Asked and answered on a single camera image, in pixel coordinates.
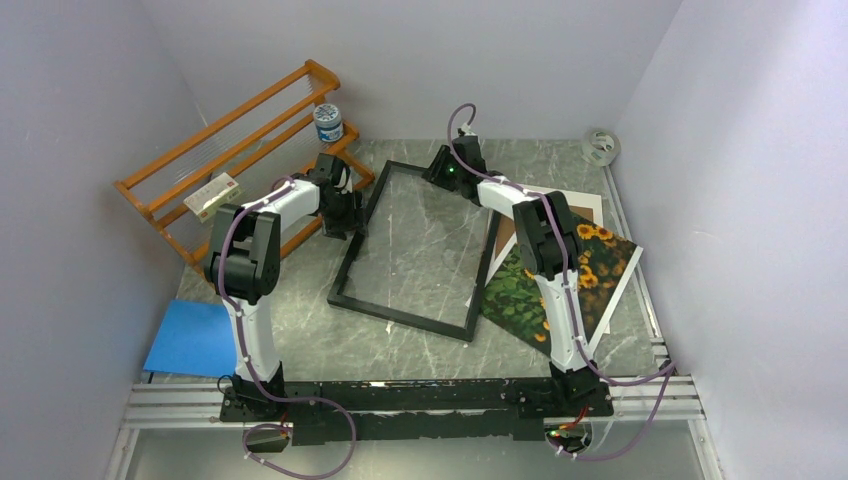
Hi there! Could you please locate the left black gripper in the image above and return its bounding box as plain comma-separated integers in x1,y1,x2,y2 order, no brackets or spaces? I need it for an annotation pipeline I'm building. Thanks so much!
320,188,369,241

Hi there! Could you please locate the black picture frame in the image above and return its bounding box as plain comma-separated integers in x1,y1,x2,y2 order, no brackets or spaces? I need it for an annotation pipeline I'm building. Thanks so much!
327,159,508,343

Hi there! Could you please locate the white mat board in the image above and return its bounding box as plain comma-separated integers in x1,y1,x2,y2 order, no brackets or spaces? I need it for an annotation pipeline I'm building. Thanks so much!
485,190,602,285

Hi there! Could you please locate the sunflower photo print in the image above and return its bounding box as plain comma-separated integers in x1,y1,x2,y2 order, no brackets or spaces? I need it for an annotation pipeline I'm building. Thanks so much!
480,214,642,355

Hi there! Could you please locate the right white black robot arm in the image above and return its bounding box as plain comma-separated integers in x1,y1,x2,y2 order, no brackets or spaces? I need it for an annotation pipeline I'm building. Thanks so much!
424,134,601,415

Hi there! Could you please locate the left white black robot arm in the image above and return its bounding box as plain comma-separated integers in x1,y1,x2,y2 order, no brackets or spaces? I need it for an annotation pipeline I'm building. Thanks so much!
204,154,366,420

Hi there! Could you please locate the blue white jar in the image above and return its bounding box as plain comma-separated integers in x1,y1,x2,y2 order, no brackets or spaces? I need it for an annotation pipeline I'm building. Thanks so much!
313,103,344,143

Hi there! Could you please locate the orange wooden rack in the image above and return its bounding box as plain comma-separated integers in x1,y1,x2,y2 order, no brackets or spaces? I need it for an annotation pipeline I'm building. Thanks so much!
114,59,376,273

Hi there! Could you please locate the white red small box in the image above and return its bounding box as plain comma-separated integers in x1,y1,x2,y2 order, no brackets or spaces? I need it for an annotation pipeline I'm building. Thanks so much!
183,173,243,223

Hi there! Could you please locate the clear tape roll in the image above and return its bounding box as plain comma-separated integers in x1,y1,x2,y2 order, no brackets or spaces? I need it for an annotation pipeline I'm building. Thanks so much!
581,128,622,167

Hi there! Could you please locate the blue paper sheet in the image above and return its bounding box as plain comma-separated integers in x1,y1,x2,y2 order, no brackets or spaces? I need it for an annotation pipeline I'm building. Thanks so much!
143,300,237,377

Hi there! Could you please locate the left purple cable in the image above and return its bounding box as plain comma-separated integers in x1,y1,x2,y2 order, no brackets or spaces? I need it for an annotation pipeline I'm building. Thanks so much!
217,175,359,480

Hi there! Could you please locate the purple cable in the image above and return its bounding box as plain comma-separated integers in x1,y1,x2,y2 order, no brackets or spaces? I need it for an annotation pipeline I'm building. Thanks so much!
217,175,359,480
447,102,677,464

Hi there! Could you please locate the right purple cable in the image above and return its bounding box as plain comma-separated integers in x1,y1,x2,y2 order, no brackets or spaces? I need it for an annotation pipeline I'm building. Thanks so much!
447,102,677,464

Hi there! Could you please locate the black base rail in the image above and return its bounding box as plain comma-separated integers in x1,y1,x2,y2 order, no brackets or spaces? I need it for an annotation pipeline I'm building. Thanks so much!
219,377,614,446

